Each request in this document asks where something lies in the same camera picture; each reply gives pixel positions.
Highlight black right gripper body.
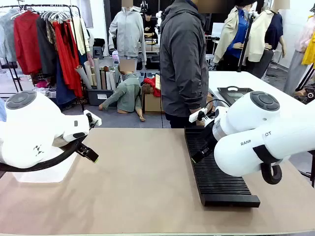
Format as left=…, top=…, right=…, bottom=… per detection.
left=202, top=133, right=218, bottom=152

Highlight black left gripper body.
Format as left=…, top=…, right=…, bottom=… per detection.
left=75, top=139, right=87, bottom=154

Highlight black slotted PCB rack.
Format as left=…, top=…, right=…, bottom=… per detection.
left=184, top=127, right=261, bottom=208

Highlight clear plastic box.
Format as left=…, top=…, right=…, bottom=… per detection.
left=11, top=151, right=77, bottom=183

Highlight dark grey storage bin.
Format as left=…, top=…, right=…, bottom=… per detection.
left=87, top=88, right=117, bottom=107

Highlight dark blue hanging garment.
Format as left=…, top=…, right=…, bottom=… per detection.
left=55, top=57, right=77, bottom=107

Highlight cardboard box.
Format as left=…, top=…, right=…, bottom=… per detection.
left=142, top=92, right=165, bottom=113

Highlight mannequin torso in green jacket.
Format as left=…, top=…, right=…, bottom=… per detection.
left=98, top=59, right=146, bottom=122

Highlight pile of clothes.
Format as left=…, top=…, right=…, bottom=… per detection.
left=31, top=78, right=59, bottom=99

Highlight rolls of paper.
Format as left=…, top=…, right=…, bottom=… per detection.
left=74, top=57, right=117, bottom=90

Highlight white table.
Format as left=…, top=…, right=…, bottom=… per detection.
left=208, top=70, right=315, bottom=119

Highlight red cloth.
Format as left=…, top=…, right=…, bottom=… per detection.
left=143, top=76, right=162, bottom=98

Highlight long red hanging dress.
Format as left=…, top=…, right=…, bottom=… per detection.
left=52, top=20, right=84, bottom=98

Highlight person in grey jacket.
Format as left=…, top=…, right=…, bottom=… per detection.
left=159, top=0, right=210, bottom=129

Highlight light blue cloth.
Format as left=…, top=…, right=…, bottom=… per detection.
left=0, top=97, right=7, bottom=122

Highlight dark grey hanging garment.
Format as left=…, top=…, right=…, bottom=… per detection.
left=35, top=15, right=59, bottom=77

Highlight black tripod pole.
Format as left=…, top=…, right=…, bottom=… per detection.
left=236, top=12, right=256, bottom=73

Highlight mannequin in beige coat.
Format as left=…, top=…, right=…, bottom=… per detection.
left=213, top=0, right=252, bottom=72

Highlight cream hanging garment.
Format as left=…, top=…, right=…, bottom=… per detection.
left=71, top=15, right=91, bottom=56

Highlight mannequin in pink top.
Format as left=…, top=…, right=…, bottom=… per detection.
left=283, top=14, right=315, bottom=96

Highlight red hanging jacket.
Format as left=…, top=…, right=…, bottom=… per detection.
left=13, top=10, right=43, bottom=76

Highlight mannequin in cream jacket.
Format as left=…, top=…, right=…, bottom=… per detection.
left=247, top=0, right=286, bottom=80

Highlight mannequin in grey hoodie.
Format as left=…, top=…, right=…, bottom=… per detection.
left=108, top=0, right=148, bottom=66

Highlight black clothes rack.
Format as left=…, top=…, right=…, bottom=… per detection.
left=0, top=3, right=86, bottom=113

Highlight seated person in black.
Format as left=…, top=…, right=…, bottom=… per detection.
left=142, top=8, right=158, bottom=40

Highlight light grey hanging garment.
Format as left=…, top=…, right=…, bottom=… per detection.
left=0, top=9, right=17, bottom=63

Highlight yellow garment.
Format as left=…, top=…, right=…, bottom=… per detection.
left=301, top=31, right=315, bottom=66

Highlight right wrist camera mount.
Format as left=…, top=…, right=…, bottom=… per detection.
left=189, top=107, right=214, bottom=125

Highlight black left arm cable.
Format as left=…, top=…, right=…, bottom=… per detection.
left=0, top=135, right=86, bottom=173

